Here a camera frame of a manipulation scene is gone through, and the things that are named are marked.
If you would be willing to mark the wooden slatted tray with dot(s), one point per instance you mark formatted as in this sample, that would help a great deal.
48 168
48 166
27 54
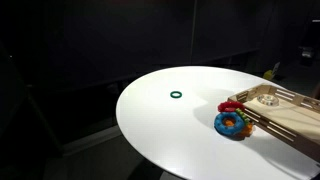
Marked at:
295 121

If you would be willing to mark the colourful ring stacking toy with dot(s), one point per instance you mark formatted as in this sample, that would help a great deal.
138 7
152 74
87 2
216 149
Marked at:
232 121

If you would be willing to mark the yellow background object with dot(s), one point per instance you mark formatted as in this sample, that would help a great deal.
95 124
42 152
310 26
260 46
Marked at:
269 75

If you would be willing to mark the white donut plush toy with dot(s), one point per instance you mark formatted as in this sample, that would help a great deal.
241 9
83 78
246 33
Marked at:
268 100

